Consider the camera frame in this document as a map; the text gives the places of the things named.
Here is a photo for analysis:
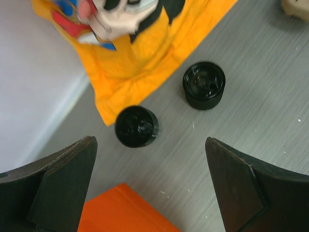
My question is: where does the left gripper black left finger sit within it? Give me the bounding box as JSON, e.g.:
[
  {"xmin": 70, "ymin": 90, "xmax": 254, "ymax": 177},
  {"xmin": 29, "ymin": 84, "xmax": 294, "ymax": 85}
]
[{"xmin": 0, "ymin": 136, "xmax": 98, "ymax": 232}]

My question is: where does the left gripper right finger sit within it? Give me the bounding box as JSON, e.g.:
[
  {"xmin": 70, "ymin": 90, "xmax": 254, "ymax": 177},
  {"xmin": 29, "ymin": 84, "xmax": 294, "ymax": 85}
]
[{"xmin": 205, "ymin": 137, "xmax": 309, "ymax": 232}]

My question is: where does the orange paper bag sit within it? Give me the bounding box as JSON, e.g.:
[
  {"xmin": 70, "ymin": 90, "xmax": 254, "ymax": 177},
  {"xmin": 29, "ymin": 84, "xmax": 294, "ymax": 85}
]
[{"xmin": 78, "ymin": 183, "xmax": 179, "ymax": 232}]

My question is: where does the black cup with lettering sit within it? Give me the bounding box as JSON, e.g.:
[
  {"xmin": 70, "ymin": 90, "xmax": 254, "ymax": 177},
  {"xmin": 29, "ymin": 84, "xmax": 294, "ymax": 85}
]
[{"xmin": 114, "ymin": 105, "xmax": 160, "ymax": 148}]

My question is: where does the black ribbed cup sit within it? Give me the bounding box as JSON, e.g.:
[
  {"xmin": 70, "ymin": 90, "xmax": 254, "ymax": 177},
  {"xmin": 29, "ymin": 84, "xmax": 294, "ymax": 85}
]
[{"xmin": 182, "ymin": 61, "xmax": 226, "ymax": 111}]

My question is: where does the orange cartoon mouse cloth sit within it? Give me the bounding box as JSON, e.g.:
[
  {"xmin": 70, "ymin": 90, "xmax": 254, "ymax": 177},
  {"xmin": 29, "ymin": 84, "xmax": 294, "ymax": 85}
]
[{"xmin": 32, "ymin": 0, "xmax": 235, "ymax": 125}]

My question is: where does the lower pulp cup carrier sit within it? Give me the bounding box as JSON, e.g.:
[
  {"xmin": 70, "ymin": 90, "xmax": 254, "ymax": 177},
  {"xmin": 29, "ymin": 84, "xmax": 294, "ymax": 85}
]
[{"xmin": 281, "ymin": 0, "xmax": 309, "ymax": 22}]

